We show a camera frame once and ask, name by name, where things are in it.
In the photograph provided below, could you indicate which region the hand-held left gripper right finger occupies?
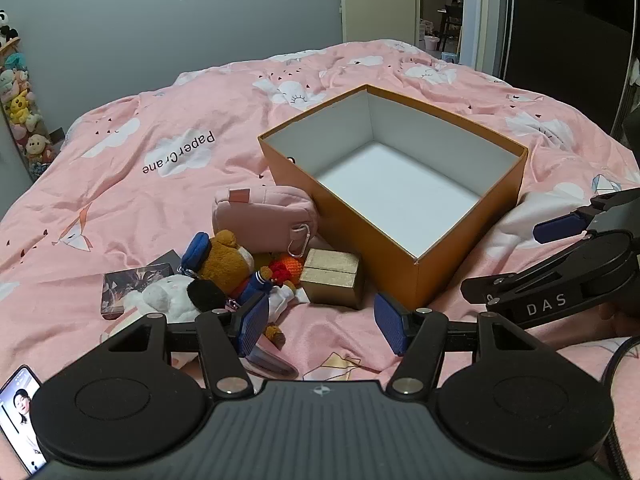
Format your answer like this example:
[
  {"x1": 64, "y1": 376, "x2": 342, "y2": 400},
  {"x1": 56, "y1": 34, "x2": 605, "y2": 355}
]
[{"x1": 374, "y1": 292, "x2": 539, "y2": 397}]

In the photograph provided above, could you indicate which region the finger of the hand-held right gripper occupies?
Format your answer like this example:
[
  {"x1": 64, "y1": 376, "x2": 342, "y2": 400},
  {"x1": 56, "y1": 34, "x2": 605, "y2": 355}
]
[
  {"x1": 460, "y1": 241, "x2": 585, "y2": 332},
  {"x1": 532, "y1": 189, "x2": 640, "y2": 246}
]

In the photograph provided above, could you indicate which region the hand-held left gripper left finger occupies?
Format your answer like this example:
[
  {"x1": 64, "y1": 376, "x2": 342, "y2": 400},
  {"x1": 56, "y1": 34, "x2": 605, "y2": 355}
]
[{"x1": 100, "y1": 291, "x2": 273, "y2": 399}]

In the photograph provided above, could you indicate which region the orange crochet toy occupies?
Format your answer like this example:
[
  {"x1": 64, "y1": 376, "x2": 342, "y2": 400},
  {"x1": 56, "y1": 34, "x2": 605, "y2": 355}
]
[{"x1": 267, "y1": 255, "x2": 306, "y2": 287}]

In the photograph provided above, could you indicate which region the brown bear plush blue hat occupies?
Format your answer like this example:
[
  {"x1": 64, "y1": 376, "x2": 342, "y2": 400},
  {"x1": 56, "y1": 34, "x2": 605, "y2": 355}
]
[{"x1": 180, "y1": 230, "x2": 303, "y2": 351}]

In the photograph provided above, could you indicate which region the gold box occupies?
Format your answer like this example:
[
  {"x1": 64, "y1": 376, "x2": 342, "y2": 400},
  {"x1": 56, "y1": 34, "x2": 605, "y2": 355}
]
[{"x1": 300, "y1": 248, "x2": 365, "y2": 310}]

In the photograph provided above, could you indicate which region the orange cardboard box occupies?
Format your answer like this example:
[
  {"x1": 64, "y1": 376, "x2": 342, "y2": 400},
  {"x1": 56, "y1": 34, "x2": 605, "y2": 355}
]
[{"x1": 257, "y1": 84, "x2": 530, "y2": 311}]

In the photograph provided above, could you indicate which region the white dog plush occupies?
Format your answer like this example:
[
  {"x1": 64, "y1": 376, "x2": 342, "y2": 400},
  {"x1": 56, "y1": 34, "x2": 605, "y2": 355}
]
[{"x1": 122, "y1": 275, "x2": 231, "y2": 323}]

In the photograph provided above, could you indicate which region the pink pouch with carabiner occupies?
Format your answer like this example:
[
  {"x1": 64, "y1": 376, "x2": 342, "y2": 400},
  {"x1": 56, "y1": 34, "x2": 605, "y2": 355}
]
[{"x1": 212, "y1": 185, "x2": 319, "y2": 259}]

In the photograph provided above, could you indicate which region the dark box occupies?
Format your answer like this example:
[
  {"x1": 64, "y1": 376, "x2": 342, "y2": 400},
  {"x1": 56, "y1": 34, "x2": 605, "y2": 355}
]
[{"x1": 102, "y1": 249, "x2": 184, "y2": 317}]

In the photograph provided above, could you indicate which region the pink printed blanket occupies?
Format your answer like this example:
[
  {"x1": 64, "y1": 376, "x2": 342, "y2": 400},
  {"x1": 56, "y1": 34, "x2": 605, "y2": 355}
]
[{"x1": 0, "y1": 40, "x2": 640, "y2": 480}]

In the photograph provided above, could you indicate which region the dark chair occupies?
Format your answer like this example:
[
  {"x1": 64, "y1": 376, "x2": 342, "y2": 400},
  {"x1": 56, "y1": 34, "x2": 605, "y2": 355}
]
[{"x1": 439, "y1": 4, "x2": 464, "y2": 41}]

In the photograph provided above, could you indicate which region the smartphone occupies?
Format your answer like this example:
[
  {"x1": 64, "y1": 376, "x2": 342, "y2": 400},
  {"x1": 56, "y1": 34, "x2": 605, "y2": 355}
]
[{"x1": 0, "y1": 365, "x2": 49, "y2": 476}]

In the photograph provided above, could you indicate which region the cream door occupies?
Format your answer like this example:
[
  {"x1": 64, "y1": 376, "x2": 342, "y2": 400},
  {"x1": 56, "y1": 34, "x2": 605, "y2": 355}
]
[{"x1": 339, "y1": 0, "x2": 421, "y2": 44}]

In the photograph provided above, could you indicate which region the column of plush toys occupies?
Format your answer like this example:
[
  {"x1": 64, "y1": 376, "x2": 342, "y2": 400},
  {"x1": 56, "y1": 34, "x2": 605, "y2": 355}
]
[{"x1": 0, "y1": 10, "x2": 57, "y2": 183}]

